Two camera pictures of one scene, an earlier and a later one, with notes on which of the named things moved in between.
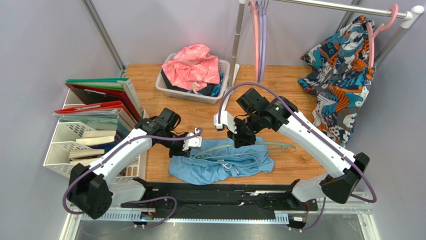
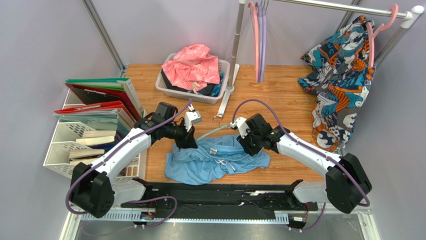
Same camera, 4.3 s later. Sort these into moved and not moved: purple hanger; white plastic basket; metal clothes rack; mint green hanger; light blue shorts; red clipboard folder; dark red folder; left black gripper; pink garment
Moved: light blue shorts; left black gripper; mint green hanger
Not moved: red clipboard folder; white plastic basket; pink garment; purple hanger; dark red folder; metal clothes rack
